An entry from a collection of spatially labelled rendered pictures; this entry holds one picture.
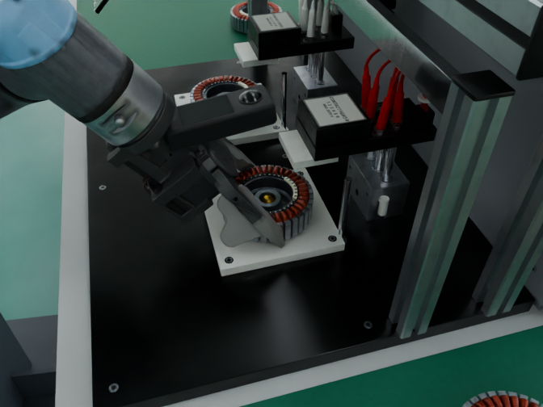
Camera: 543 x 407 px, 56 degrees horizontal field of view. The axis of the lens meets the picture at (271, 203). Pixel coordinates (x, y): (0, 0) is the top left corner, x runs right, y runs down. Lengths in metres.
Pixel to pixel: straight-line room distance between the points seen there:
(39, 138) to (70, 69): 1.86
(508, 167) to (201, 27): 0.77
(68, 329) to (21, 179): 1.54
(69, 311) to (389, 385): 0.36
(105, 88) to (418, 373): 0.40
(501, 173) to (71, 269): 0.52
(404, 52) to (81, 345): 0.43
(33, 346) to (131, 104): 1.15
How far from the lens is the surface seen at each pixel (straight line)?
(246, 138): 0.77
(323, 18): 0.78
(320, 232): 0.62
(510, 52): 0.36
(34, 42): 0.45
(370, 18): 0.51
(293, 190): 0.62
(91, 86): 0.47
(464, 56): 0.67
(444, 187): 0.41
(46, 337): 1.56
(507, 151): 0.62
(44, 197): 2.00
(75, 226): 0.72
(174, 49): 1.10
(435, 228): 0.43
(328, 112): 0.57
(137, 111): 0.48
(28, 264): 1.78
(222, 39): 1.13
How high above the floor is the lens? 1.23
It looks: 43 degrees down
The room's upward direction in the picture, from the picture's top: straight up
